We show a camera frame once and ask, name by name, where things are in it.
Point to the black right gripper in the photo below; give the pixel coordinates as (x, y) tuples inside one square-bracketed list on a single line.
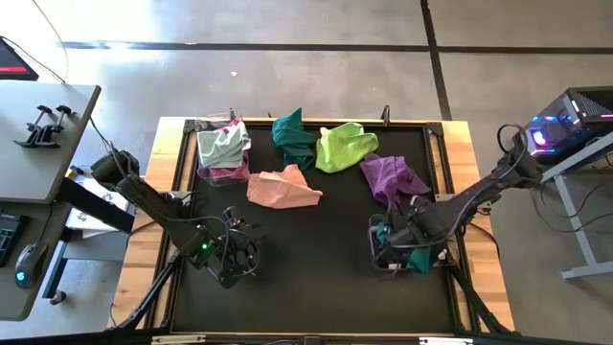
[(407, 227)]

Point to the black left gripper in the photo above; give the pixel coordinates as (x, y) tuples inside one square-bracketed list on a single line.
[(239, 254)]

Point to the teal towel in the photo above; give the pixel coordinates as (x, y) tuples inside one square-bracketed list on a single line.
[(424, 261)]

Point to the magenta towel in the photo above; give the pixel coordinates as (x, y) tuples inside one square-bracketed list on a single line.
[(230, 175)]

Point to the peach towel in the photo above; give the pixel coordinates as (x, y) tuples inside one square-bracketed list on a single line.
[(282, 189)]

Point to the purple towel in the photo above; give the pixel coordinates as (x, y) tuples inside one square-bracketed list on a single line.
[(390, 175)]

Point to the light mint towel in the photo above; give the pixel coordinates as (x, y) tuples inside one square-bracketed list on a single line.
[(222, 146)]

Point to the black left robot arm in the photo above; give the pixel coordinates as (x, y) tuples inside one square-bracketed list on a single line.
[(153, 203)]

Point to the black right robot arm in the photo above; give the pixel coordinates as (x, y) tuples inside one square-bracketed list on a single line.
[(479, 191)]

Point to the dark green towel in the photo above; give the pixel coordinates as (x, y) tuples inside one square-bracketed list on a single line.
[(292, 139)]

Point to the lime green towel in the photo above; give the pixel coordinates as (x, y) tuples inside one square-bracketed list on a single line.
[(342, 146)]

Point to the wooden table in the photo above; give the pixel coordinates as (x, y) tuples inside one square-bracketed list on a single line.
[(493, 287)]

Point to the black table clamp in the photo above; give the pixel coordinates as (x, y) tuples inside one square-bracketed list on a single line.
[(385, 115)]

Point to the white paper box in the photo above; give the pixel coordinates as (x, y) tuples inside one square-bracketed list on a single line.
[(81, 218)]

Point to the lit computer tower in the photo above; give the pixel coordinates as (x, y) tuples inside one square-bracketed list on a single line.
[(565, 129)]

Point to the grey desk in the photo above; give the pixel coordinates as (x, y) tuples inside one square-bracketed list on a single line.
[(38, 167), (29, 306)]

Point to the black desk clamp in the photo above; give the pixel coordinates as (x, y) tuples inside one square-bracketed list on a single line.
[(33, 134), (55, 124)]

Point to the black computer mouse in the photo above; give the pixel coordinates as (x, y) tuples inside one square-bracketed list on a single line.
[(29, 263)]

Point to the black keyboard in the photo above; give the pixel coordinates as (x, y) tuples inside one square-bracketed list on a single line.
[(8, 237)]

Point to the black monitor red stripe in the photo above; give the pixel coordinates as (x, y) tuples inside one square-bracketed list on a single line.
[(12, 64)]

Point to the black diagonal frame strut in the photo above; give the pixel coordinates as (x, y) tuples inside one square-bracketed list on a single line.
[(148, 297), (474, 302)]

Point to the black table frame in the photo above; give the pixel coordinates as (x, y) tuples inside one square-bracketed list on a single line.
[(433, 129)]

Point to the silver frame bracket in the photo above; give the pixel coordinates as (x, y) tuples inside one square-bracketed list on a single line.
[(177, 339), (445, 340)]

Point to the grey desk frame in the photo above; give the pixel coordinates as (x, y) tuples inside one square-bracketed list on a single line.
[(586, 272)]

